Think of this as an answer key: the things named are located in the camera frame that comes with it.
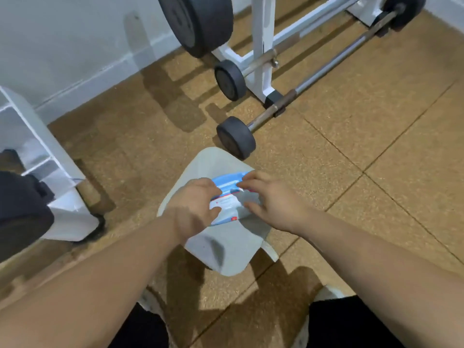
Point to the person's left hand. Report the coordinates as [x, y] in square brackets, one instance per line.
[188, 210]

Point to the person's right hand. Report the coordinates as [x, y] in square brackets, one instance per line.
[279, 206]

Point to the person's right thumb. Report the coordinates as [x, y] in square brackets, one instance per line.
[252, 207]

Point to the person's left thumb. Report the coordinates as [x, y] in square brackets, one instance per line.
[214, 214]

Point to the blue white wipes packet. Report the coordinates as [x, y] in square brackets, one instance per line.
[230, 206]

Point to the person's right forearm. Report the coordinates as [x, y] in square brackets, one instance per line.
[380, 279]

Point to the person's left forearm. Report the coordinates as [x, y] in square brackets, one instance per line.
[90, 286]

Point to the pale grey cloth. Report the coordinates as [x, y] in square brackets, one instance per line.
[224, 250]

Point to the long steel barbell black plates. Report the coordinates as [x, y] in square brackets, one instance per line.
[236, 138]

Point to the person's white left shoe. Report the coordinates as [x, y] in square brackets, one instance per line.
[154, 302]

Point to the person's white shoe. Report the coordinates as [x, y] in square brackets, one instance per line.
[154, 302]
[328, 292]

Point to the person's white right shoe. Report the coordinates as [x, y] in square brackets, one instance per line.
[328, 292]

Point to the short steel barbell black plate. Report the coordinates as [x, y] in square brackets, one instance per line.
[230, 80]

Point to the person's black shorts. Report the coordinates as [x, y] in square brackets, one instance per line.
[348, 329]

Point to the white metal weight rack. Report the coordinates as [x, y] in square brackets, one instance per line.
[261, 39]

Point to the white shelf unit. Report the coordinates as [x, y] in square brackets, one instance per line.
[43, 148]

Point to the black bag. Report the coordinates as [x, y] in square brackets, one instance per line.
[21, 213]

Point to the large black weight plate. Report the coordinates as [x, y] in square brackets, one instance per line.
[197, 21]

